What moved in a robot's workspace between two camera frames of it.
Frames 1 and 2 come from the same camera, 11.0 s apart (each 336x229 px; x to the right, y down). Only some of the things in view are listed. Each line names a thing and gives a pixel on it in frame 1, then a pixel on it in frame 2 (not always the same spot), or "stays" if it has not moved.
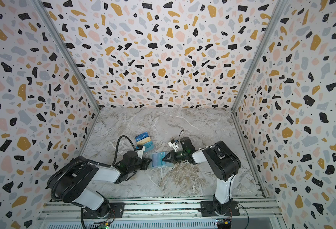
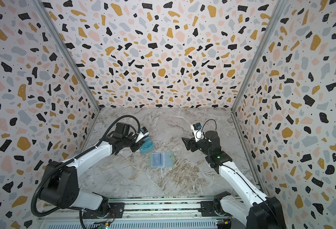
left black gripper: (145, 163) → (137, 146)
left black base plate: (117, 211) stays
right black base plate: (207, 209) stays
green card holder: (157, 161) stays
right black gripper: (173, 156) → (193, 142)
